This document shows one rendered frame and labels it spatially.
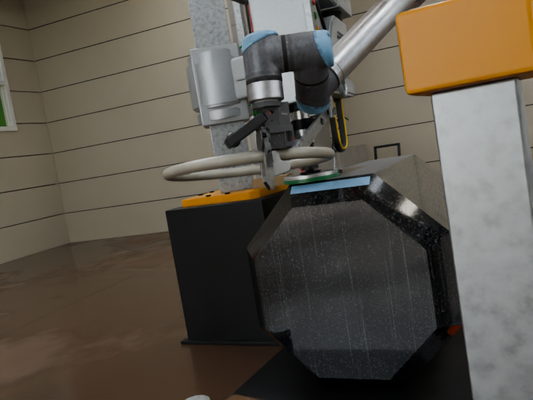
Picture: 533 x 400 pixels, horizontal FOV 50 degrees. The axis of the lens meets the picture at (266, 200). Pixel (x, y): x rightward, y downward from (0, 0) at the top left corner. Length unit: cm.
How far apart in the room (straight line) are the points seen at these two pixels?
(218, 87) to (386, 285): 147
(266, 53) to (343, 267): 98
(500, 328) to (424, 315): 147
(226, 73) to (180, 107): 550
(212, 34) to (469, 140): 265
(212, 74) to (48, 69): 705
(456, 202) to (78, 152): 913
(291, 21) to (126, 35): 700
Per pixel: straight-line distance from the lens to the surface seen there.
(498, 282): 61
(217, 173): 181
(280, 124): 139
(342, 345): 220
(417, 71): 57
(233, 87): 304
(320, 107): 151
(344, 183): 210
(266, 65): 138
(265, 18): 221
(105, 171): 931
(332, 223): 208
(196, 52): 311
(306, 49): 139
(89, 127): 944
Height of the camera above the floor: 97
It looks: 5 degrees down
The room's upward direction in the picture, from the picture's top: 9 degrees counter-clockwise
